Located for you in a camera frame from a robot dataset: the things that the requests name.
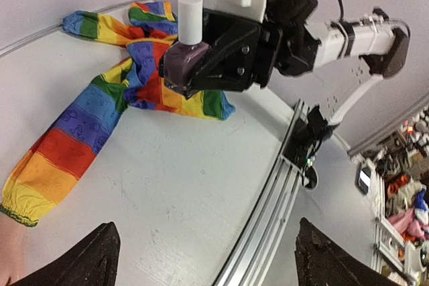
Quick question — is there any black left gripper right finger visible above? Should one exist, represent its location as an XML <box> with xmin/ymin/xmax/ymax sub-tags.
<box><xmin>294</xmin><ymin>217</ymin><xmax>395</xmax><ymax>286</ymax></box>

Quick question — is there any pile of clothes in bin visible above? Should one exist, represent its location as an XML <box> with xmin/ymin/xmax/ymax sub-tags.
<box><xmin>385</xmin><ymin>174</ymin><xmax>428</xmax><ymax>242</ymax></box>

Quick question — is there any purple nail polish bottle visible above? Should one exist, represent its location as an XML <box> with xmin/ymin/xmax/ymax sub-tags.
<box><xmin>158</xmin><ymin>40</ymin><xmax>210</xmax><ymax>96</ymax></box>

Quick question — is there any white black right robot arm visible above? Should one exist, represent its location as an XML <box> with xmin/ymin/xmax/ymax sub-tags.
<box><xmin>159</xmin><ymin>0</ymin><xmax>410</xmax><ymax>126</ymax></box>

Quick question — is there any aluminium table frame rail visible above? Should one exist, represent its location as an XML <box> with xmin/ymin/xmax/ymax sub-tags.
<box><xmin>0</xmin><ymin>0</ymin><xmax>429</xmax><ymax>286</ymax></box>

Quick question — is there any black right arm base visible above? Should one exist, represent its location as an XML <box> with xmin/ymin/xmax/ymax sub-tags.
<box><xmin>292</xmin><ymin>104</ymin><xmax>339</xmax><ymax>168</ymax></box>

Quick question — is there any mannequin hand with forearm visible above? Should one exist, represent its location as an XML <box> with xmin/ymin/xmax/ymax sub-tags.
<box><xmin>0</xmin><ymin>214</ymin><xmax>26</xmax><ymax>286</ymax></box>

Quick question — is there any black smartphone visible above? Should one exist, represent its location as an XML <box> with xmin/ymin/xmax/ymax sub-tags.
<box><xmin>356</xmin><ymin>166</ymin><xmax>371</xmax><ymax>195</ymax></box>

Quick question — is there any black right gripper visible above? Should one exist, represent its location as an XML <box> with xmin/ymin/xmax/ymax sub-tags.
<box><xmin>182</xmin><ymin>8</ymin><xmax>283</xmax><ymax>99</ymax></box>

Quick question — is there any rainbow striped jacket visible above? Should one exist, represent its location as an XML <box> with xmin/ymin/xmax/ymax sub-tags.
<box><xmin>1</xmin><ymin>1</ymin><xmax>235</xmax><ymax>227</ymax></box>

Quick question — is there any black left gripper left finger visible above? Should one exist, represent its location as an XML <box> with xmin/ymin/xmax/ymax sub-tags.
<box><xmin>14</xmin><ymin>222</ymin><xmax>121</xmax><ymax>286</ymax></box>

